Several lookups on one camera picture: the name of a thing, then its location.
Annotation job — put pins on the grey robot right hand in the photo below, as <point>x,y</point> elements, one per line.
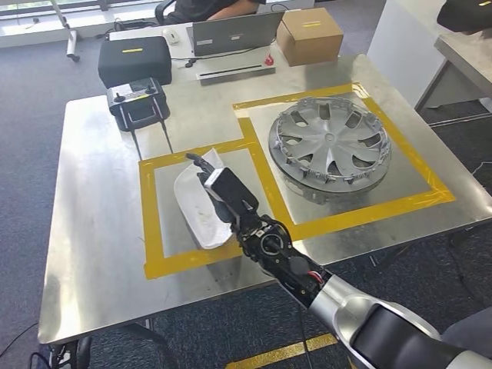
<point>204,183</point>

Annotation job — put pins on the white plastic shell part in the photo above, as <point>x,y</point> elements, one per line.
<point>196,209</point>

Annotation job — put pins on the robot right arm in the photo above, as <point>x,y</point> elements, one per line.
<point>384,326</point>

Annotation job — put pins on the steel workbench table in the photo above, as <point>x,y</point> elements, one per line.
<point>96,229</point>

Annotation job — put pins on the silver metal bar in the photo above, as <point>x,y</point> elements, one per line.
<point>235,74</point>

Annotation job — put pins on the black remote controller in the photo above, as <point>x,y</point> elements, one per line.
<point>136,102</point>

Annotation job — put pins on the white desk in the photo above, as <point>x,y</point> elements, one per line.
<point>180,66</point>

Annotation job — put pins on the small red clip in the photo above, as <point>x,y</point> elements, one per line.
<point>269,59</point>

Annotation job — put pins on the black carrying case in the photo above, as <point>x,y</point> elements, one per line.
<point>134,61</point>

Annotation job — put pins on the white mouse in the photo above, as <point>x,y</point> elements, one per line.
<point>170,35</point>

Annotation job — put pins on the grey laptop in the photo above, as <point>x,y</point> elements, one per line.
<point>235,33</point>

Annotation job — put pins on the grey wheel hubcap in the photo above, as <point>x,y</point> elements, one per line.
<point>330,142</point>

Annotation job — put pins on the black office chair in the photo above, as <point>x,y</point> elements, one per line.
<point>163,12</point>

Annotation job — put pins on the yellow square floor tape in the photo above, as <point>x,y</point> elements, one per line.
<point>281,351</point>

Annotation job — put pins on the cardboard box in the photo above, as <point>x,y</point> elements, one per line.
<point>307,35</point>

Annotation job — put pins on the white stand leg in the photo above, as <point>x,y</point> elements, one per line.
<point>71,40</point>

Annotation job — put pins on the white partition panel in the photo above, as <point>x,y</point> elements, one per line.
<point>404,46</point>

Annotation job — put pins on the steel side table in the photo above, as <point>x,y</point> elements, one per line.
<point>465,56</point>

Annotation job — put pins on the black bag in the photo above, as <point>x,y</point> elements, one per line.
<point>465,15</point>

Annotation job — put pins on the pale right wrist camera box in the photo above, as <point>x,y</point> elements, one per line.
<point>213,179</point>

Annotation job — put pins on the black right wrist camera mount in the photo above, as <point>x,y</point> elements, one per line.
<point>235,196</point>

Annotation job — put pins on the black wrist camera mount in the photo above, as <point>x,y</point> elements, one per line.
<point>235,196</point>
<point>61,356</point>

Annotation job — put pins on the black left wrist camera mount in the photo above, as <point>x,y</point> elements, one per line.
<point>61,356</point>

